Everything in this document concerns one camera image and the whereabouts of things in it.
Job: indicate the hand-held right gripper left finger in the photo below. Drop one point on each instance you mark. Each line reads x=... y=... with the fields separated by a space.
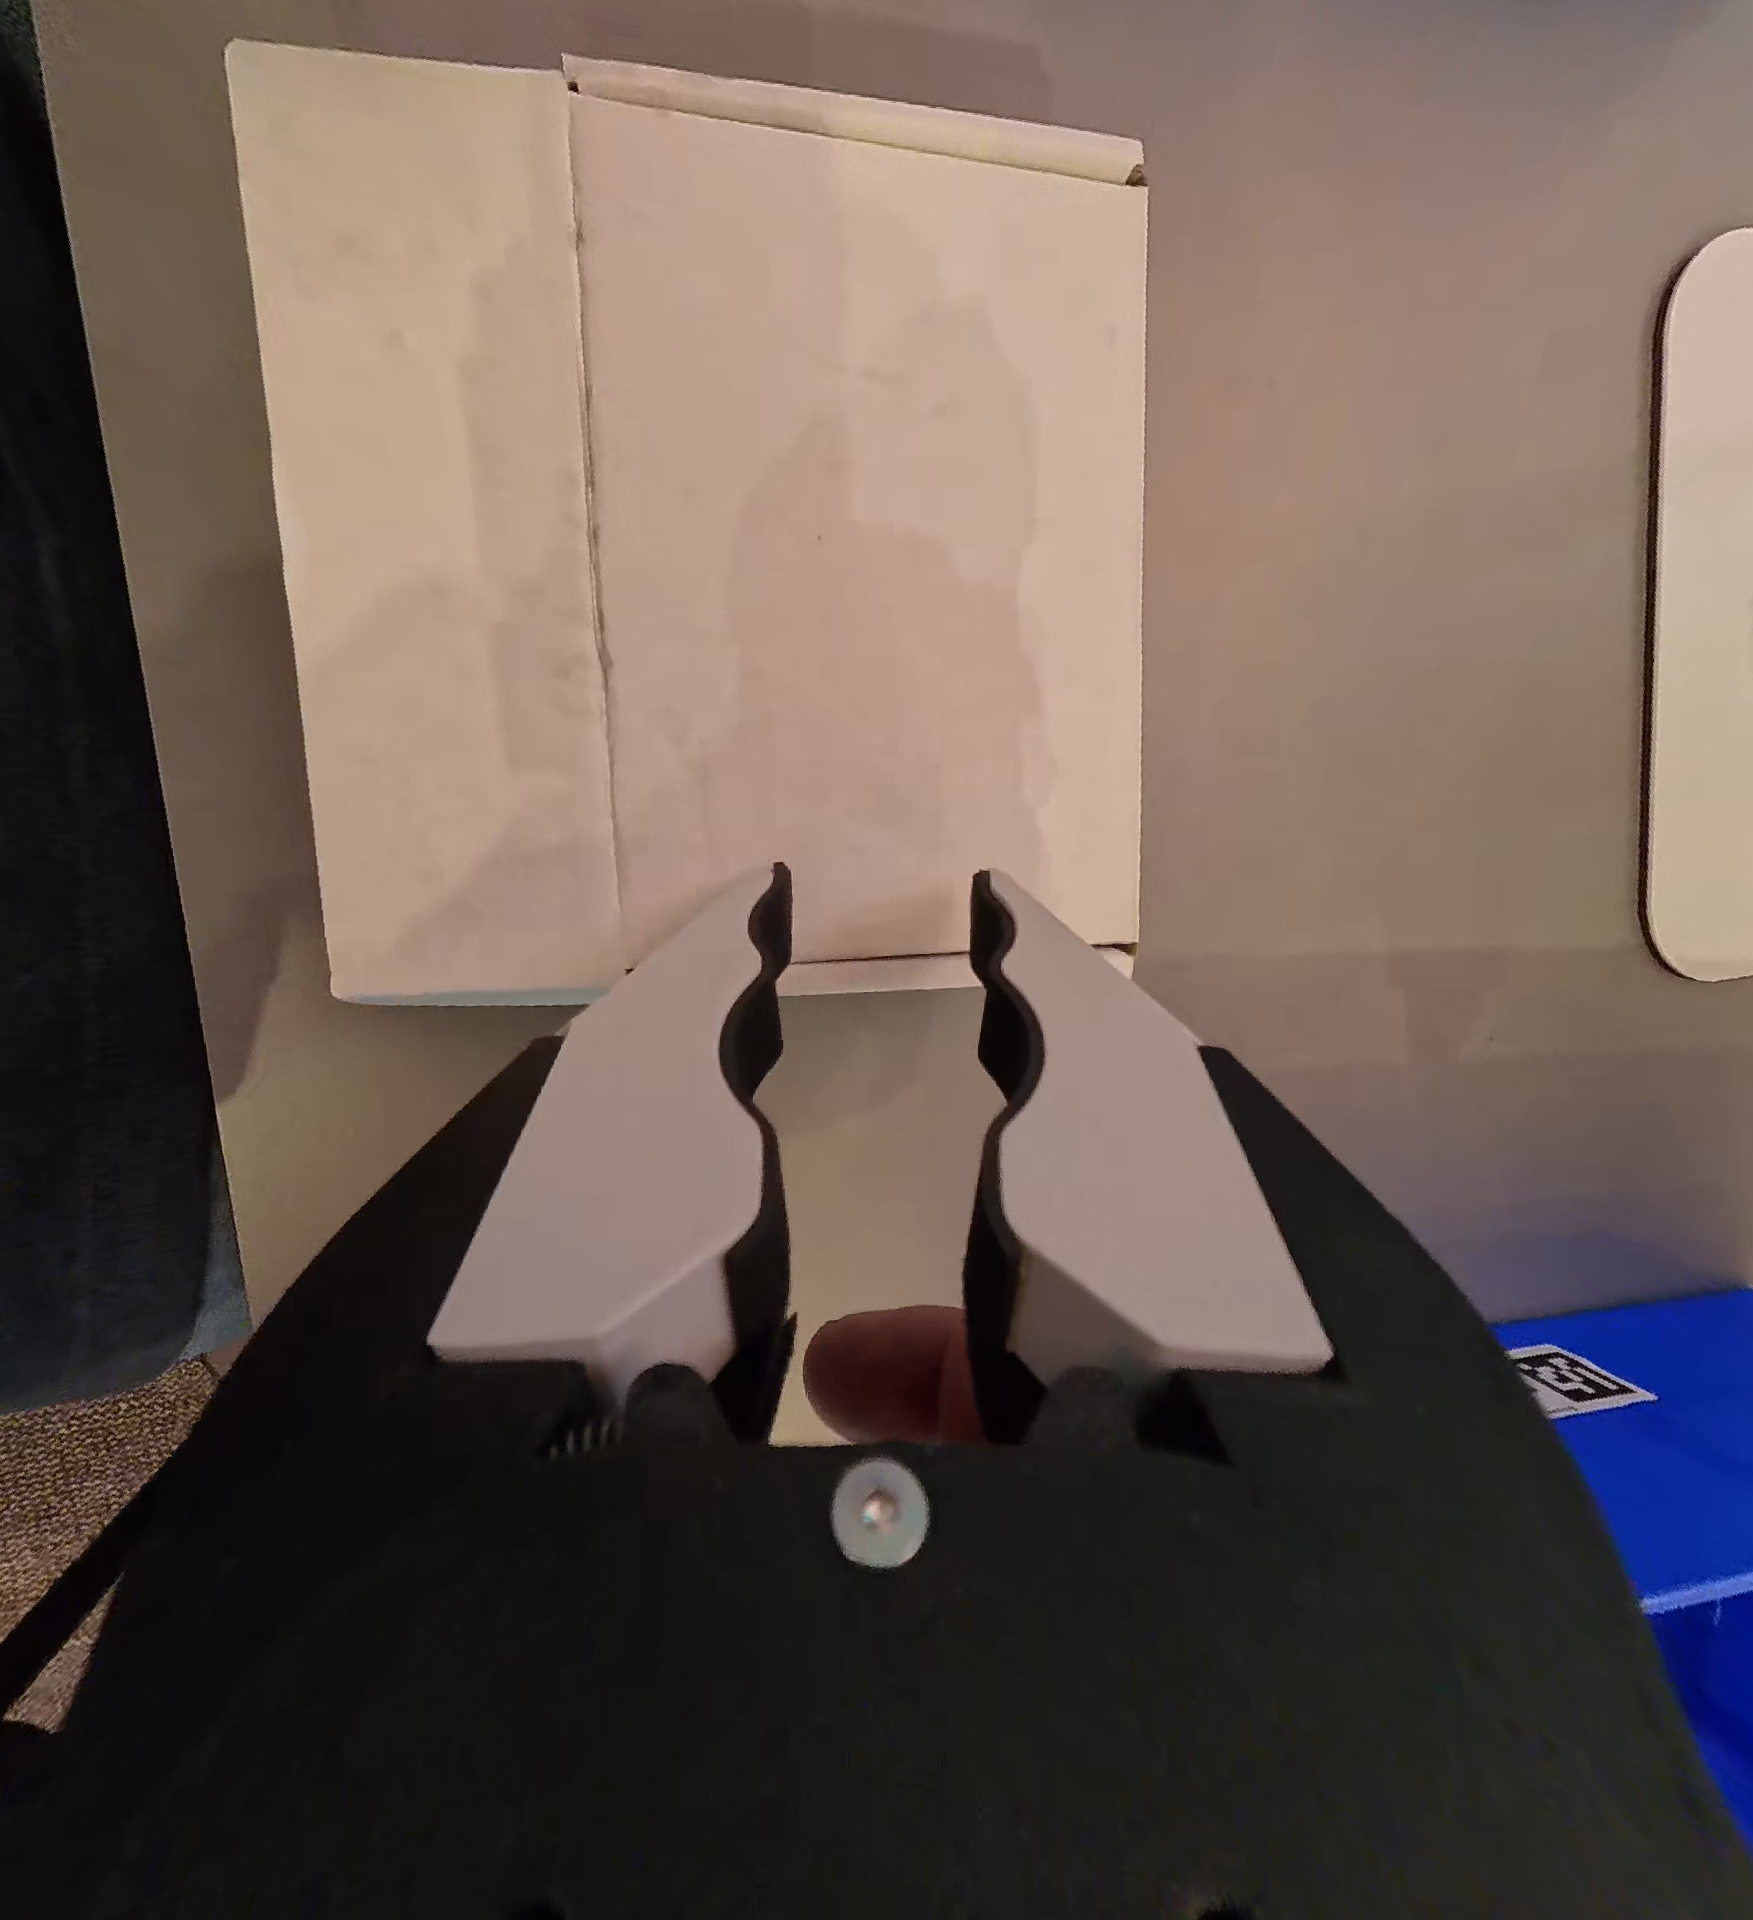
x=622 y=1200

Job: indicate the blue plastic bin with tag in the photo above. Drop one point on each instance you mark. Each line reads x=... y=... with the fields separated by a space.
x=1702 y=1501

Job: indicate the person's right hand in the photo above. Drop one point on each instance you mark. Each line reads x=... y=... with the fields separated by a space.
x=892 y=1373

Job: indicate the white cardboard box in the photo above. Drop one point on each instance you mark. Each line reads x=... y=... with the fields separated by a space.
x=815 y=451

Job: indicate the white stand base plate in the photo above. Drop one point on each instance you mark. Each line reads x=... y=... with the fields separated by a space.
x=1732 y=677

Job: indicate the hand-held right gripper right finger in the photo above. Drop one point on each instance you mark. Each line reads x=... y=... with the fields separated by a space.
x=1146 y=1200

